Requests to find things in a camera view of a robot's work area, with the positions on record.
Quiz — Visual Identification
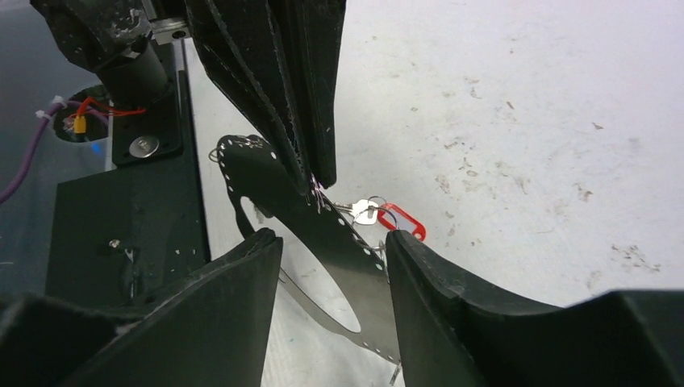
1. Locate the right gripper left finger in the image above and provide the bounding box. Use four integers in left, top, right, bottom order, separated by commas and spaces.
1, 228, 283, 386

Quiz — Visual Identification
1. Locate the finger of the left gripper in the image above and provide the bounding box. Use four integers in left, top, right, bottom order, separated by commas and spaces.
269, 1, 346, 189
184, 1, 312, 195

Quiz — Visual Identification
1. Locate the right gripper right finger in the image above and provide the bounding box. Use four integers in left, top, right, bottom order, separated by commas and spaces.
386, 231, 683, 386

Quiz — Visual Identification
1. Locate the metal key holder ring plate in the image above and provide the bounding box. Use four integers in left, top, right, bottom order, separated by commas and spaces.
209, 135, 402, 386

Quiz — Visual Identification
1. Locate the red tagged key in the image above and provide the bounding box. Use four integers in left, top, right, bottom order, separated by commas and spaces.
332, 195, 427, 242

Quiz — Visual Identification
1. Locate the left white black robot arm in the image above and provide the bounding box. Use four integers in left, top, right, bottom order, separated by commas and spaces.
33, 1, 346, 194

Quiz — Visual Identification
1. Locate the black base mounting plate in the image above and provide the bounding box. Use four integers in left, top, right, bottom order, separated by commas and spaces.
45, 44, 210, 307

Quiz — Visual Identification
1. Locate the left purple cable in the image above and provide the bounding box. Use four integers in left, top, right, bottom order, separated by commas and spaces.
0, 96, 111, 205

